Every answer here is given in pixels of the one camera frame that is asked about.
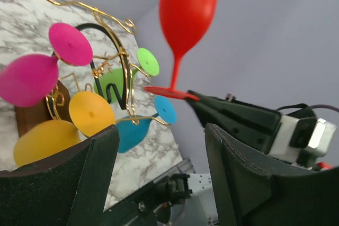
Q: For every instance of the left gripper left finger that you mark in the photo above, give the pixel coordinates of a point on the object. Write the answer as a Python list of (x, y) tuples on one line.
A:
[(68, 188)]

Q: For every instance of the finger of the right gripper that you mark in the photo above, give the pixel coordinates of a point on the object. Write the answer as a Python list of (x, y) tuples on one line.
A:
[(213, 110)]

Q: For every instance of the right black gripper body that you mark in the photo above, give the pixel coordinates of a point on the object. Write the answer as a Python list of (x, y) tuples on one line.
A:
[(254, 125)]

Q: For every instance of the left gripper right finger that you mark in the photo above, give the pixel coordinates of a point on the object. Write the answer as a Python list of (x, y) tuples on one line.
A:
[(251, 188)]

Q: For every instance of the blue plastic wine glass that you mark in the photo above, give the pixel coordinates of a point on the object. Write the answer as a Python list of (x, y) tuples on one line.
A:
[(132, 130)]

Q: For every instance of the red plastic wine glass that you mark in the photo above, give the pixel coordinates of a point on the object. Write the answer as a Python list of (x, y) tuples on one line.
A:
[(183, 23)]

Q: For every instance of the yellow plastic wine glass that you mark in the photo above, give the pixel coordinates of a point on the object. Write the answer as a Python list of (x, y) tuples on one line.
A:
[(90, 113)]

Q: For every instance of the magenta plastic wine glass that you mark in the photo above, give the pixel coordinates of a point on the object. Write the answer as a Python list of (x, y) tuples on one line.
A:
[(28, 79)]

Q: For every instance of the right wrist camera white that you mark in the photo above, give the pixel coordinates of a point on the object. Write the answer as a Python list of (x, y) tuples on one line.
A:
[(309, 135)]

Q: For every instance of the gold wire wine glass rack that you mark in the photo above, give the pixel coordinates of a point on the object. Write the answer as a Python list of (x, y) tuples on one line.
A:
[(114, 77)]

